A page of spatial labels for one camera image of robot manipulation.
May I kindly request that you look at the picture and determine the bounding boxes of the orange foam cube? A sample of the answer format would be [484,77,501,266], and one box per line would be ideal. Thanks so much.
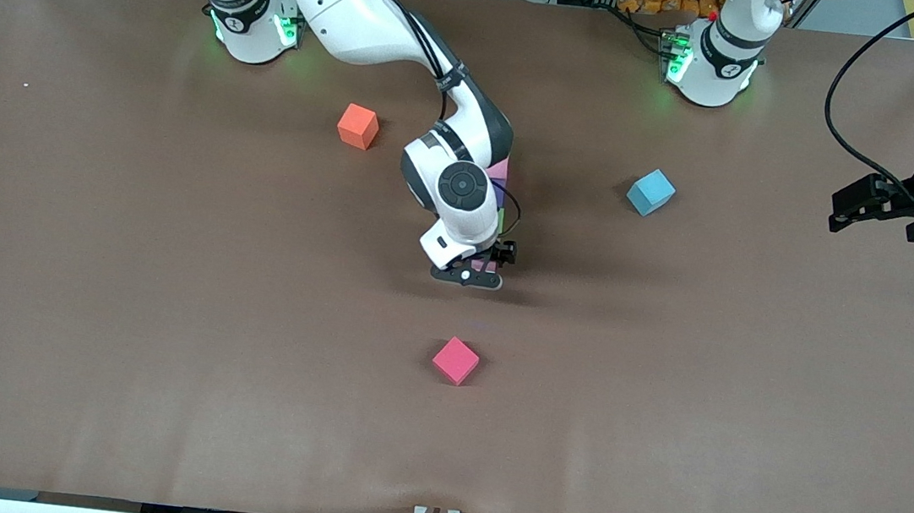
[335,101,383,153]

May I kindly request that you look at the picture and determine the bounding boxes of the red foam cube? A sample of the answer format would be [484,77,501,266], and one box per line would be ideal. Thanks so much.
[429,334,483,389]

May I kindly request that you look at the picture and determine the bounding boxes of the light blue foam cube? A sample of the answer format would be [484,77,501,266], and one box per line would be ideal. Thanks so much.
[624,166,678,221]

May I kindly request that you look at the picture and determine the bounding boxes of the brown table cover sheet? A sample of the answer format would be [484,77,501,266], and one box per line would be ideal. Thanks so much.
[0,0,914,513]

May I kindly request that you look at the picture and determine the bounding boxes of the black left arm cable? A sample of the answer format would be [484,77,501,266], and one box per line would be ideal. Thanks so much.
[815,0,914,212]

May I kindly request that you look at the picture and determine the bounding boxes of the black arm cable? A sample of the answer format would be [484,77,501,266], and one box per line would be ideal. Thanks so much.
[815,0,914,212]
[361,0,546,223]

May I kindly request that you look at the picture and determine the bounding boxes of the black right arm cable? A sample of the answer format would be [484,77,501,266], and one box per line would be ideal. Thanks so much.
[361,0,546,223]

